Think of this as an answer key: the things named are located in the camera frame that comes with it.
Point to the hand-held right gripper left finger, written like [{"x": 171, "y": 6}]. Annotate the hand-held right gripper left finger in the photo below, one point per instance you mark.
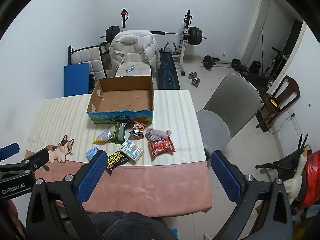
[{"x": 92, "y": 177}]

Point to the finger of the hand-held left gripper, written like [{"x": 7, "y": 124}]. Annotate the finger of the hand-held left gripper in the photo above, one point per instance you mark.
[
  {"x": 37, "y": 158},
  {"x": 10, "y": 150}
]

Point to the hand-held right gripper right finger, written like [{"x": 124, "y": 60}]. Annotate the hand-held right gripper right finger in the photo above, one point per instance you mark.
[{"x": 226, "y": 177}]

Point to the light blue tissue packet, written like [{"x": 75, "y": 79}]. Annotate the light blue tissue packet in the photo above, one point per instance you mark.
[{"x": 91, "y": 153}]

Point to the black shoe wipes packet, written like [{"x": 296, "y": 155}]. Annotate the black shoe wipes packet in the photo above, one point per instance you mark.
[{"x": 116, "y": 161}]

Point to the silver scrubber packet yellow ends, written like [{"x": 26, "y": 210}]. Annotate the silver scrubber packet yellow ends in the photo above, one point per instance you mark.
[{"x": 105, "y": 135}]

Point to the yellow and blue tissue box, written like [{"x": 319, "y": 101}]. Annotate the yellow and blue tissue box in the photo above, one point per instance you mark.
[{"x": 132, "y": 151}]

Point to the green packet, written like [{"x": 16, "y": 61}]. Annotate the green packet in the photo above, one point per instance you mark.
[{"x": 120, "y": 132}]

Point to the red and black snack packet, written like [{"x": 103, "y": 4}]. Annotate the red and black snack packet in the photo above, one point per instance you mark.
[{"x": 137, "y": 130}]

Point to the purple cloth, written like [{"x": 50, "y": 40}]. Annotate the purple cloth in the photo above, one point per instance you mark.
[{"x": 157, "y": 135}]

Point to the cardboard box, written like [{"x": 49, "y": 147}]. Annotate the cardboard box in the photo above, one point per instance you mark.
[{"x": 120, "y": 100}]

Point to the dark fleece garment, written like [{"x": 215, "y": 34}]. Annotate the dark fleece garment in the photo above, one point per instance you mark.
[{"x": 132, "y": 226}]

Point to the white goose plush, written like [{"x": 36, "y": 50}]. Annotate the white goose plush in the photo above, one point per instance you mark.
[{"x": 297, "y": 177}]

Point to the grey office chair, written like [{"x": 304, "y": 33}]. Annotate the grey office chair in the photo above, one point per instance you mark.
[{"x": 232, "y": 100}]

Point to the black router with antennas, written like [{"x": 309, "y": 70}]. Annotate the black router with antennas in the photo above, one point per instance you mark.
[{"x": 302, "y": 145}]

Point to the red bag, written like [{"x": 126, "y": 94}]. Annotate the red bag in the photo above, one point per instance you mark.
[{"x": 312, "y": 177}]

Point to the blue mat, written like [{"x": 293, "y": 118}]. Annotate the blue mat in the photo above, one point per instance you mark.
[{"x": 76, "y": 80}]

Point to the chrome dumbbell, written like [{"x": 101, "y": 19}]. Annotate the chrome dumbbell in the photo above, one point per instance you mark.
[
  {"x": 196, "y": 82},
  {"x": 192, "y": 75}
]

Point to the dark wooden chair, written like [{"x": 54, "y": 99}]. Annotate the dark wooden chair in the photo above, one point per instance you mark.
[{"x": 290, "y": 85}]

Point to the beige quilted chair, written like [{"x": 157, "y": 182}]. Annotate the beige quilted chair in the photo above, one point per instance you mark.
[{"x": 85, "y": 55}]

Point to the black speaker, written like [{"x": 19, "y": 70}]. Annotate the black speaker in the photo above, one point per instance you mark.
[{"x": 255, "y": 67}]

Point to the small blue pack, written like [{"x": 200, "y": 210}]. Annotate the small blue pack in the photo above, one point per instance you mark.
[{"x": 130, "y": 68}]

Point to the black and blue weight bench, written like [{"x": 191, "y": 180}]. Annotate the black and blue weight bench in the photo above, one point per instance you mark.
[{"x": 168, "y": 76}]

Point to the small barbell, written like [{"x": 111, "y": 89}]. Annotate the small barbell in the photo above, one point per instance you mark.
[{"x": 208, "y": 62}]

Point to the black metal stand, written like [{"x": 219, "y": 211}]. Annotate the black metal stand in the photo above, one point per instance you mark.
[{"x": 276, "y": 60}]

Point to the barbell with black plates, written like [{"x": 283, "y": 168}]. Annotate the barbell with black plates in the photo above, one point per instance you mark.
[{"x": 195, "y": 36}]

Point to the white door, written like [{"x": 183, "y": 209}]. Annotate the white door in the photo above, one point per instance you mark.
[{"x": 277, "y": 30}]

